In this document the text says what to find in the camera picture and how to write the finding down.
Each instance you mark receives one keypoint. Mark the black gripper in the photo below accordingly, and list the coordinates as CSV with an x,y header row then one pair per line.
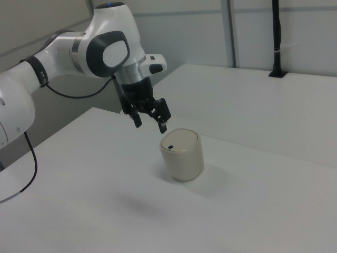
x,y
137,90

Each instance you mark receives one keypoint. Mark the small beige trash can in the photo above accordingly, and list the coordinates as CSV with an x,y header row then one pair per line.
x,y
184,163

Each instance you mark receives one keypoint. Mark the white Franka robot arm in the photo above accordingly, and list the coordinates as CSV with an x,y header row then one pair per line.
x,y
60,50

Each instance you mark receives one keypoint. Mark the black mounting pole with base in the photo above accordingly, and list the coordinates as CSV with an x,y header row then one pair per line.
x,y
277,31

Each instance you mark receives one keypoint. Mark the grey partition post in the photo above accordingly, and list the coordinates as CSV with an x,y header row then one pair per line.
x,y
228,31

